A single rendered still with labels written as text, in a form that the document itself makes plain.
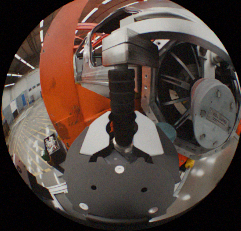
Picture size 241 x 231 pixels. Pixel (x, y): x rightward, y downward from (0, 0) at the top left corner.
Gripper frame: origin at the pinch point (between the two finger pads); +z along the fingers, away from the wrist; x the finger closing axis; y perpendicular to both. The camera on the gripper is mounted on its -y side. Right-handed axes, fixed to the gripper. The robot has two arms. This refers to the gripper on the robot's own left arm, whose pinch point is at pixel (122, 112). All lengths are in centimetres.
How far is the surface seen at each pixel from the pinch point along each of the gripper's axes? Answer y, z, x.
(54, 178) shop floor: 83, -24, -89
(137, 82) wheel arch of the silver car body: 1.7, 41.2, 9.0
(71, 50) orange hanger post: -18.9, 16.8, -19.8
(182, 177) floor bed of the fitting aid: 76, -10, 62
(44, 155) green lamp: 17.2, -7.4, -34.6
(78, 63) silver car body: -48, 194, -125
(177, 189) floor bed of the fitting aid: 75, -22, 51
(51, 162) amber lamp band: 22.9, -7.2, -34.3
